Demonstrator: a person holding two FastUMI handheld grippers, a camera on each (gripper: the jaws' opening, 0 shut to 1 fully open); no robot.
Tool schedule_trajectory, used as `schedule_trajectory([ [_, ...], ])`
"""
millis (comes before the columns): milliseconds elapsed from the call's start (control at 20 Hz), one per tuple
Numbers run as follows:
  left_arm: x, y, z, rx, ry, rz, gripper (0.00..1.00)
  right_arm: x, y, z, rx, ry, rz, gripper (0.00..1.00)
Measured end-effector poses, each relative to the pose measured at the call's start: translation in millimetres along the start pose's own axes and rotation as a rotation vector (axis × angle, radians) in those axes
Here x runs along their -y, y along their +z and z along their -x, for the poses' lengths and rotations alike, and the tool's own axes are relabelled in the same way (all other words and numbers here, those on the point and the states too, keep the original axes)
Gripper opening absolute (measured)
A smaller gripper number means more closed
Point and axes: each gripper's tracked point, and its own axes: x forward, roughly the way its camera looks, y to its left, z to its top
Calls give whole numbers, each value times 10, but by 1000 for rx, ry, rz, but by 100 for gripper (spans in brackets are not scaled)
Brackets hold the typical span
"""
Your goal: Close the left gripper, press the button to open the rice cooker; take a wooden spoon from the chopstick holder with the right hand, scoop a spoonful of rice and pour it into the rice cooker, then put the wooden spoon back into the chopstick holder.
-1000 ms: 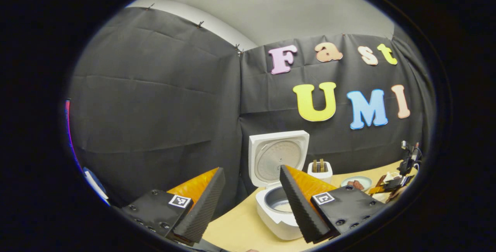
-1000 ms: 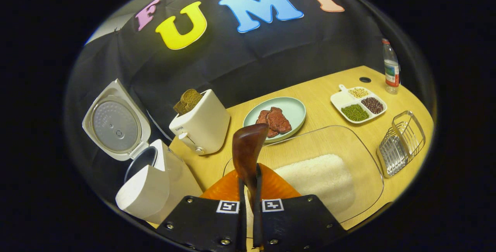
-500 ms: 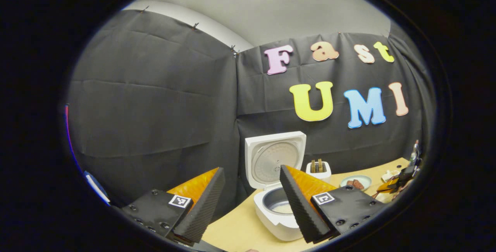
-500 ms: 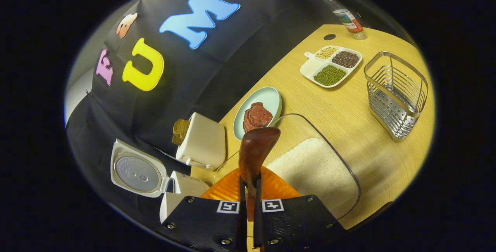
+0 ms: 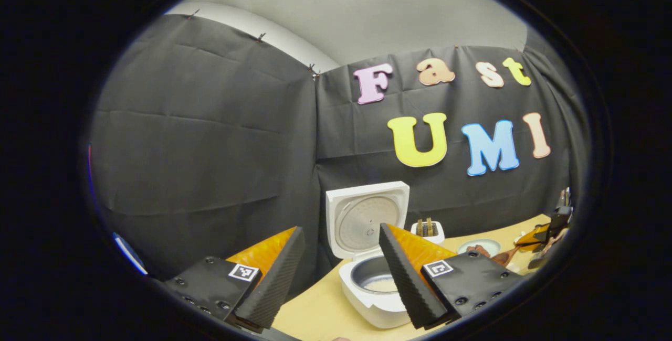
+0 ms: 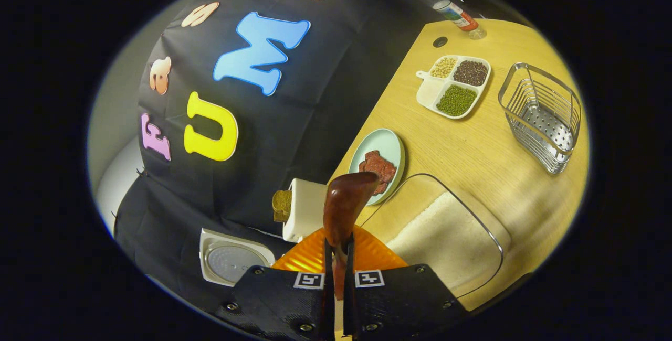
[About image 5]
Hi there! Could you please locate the white toaster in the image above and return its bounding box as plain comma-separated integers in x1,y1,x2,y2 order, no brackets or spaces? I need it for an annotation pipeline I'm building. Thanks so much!
411,218,446,244

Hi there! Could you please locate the pale green plate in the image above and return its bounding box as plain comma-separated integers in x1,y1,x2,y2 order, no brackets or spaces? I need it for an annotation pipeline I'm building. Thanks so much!
458,239,502,258

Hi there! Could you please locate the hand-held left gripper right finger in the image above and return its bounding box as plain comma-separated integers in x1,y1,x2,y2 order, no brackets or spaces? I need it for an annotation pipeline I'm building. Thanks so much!
378,222,526,330

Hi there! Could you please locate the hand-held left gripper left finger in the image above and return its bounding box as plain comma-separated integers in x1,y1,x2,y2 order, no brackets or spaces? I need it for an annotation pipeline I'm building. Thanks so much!
165,226,306,331

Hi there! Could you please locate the white rice cooker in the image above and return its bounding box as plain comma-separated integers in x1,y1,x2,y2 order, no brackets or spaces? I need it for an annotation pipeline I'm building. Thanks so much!
325,181,415,329

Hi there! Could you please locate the brown wooden spoon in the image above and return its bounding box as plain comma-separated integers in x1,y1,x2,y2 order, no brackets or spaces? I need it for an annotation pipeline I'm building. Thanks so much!
491,247,526,267

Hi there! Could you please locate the black backdrop cloth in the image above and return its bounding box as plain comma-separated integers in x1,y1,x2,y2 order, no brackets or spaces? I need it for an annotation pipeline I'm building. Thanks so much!
89,13,589,300

